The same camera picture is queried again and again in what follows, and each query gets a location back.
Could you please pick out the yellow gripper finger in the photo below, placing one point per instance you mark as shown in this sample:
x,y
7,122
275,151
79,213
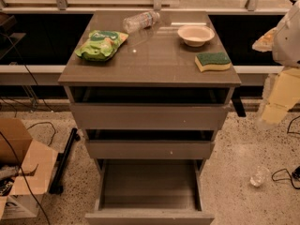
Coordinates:
x,y
280,93

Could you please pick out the green and yellow sponge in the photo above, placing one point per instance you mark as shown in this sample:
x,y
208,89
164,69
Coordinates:
x,y
206,61

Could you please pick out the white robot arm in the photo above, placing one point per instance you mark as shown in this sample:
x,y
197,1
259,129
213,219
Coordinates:
x,y
286,40

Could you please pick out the grey drawer cabinet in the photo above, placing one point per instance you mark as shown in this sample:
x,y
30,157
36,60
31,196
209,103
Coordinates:
x,y
155,57

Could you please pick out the grey open bottom drawer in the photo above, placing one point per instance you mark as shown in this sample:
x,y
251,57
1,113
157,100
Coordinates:
x,y
149,192

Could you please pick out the grey middle drawer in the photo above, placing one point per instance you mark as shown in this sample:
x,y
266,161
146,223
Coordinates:
x,y
150,144

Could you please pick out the grey top drawer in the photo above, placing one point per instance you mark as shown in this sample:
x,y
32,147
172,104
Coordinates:
x,y
150,108

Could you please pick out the white paper bowl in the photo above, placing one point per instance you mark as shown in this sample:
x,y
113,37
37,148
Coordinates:
x,y
195,35

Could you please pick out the clear plastic water bottle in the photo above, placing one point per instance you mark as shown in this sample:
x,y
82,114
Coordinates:
x,y
140,21

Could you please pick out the green snack bag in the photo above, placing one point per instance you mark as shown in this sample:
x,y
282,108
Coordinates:
x,y
101,45

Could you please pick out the black bar on floor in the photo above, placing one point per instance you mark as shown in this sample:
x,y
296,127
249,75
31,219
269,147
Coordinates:
x,y
56,186

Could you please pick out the brown cardboard box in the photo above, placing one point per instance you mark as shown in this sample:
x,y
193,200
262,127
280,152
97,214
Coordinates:
x,y
35,162

